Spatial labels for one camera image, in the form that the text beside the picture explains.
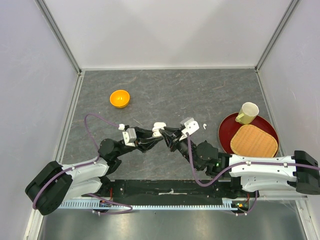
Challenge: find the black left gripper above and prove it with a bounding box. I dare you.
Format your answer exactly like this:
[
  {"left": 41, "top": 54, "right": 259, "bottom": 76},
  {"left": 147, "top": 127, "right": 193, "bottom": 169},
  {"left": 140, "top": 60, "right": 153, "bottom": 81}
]
[{"left": 114, "top": 126, "right": 163, "bottom": 158}]

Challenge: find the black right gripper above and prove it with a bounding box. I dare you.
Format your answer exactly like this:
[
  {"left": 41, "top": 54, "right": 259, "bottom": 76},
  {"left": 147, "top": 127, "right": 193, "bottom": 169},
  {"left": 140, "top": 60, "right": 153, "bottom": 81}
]
[{"left": 159, "top": 126, "right": 201, "bottom": 171}]

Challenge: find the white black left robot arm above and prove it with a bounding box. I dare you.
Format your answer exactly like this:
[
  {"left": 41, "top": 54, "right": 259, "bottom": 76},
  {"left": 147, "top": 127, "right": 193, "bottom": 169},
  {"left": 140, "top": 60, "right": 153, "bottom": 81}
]
[{"left": 25, "top": 124, "right": 163, "bottom": 216}]

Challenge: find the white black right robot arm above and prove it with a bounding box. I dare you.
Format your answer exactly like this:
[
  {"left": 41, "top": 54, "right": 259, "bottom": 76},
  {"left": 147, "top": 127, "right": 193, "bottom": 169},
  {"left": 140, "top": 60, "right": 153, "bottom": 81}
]
[{"left": 153, "top": 125, "right": 320, "bottom": 199}]

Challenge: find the orange plastic bowl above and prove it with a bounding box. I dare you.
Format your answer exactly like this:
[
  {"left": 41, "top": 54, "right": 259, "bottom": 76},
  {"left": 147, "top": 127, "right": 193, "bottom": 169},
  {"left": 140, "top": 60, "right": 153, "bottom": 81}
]
[{"left": 109, "top": 89, "right": 131, "bottom": 109}]

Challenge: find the dark red round tray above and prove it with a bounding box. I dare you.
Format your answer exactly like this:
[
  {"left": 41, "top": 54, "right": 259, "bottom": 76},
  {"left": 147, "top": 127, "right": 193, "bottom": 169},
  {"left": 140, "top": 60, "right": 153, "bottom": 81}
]
[{"left": 218, "top": 112, "right": 279, "bottom": 156}]

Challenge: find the woven bamboo basket tray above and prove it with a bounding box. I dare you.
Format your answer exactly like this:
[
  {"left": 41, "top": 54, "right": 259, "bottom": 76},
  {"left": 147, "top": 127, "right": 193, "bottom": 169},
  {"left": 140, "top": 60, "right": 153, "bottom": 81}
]
[{"left": 230, "top": 124, "right": 279, "bottom": 158}]

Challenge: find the pale yellow mug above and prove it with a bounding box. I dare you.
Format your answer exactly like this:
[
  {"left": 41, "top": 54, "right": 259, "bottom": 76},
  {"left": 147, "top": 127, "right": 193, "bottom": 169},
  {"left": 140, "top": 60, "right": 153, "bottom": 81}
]
[{"left": 235, "top": 102, "right": 260, "bottom": 125}]

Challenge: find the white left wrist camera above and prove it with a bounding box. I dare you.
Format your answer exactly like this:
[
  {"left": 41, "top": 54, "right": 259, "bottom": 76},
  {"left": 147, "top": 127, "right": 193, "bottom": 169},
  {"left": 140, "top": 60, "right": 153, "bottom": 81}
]
[{"left": 122, "top": 128, "right": 137, "bottom": 147}]

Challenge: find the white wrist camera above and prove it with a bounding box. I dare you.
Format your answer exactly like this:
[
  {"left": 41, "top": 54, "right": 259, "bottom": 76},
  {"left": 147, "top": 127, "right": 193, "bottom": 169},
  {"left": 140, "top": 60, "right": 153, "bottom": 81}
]
[
  {"left": 180, "top": 117, "right": 200, "bottom": 136},
  {"left": 122, "top": 128, "right": 137, "bottom": 147}
]

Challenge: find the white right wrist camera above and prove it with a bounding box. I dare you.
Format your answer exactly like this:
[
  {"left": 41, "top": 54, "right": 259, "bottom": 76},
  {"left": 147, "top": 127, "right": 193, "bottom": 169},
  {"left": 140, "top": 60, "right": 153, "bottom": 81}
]
[{"left": 180, "top": 117, "right": 200, "bottom": 136}]

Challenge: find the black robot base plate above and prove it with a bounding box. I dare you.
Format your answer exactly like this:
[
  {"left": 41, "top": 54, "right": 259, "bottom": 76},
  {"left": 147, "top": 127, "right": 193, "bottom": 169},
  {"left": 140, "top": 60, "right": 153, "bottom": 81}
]
[{"left": 95, "top": 179, "right": 260, "bottom": 206}]

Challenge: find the light blue cable duct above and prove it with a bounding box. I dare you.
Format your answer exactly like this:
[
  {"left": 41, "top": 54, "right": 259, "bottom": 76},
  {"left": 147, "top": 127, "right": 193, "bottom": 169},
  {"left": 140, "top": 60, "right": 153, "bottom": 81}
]
[{"left": 58, "top": 197, "right": 238, "bottom": 211}]

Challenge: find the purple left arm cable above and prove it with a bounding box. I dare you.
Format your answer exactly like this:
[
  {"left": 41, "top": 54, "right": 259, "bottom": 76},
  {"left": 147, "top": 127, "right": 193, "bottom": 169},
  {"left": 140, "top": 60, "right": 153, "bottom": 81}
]
[{"left": 32, "top": 113, "right": 133, "bottom": 215}]

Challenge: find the aluminium frame rail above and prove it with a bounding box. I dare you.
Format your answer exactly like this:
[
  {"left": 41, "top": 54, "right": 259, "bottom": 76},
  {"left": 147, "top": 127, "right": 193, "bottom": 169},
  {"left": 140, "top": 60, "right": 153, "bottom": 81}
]
[{"left": 35, "top": 0, "right": 82, "bottom": 75}]

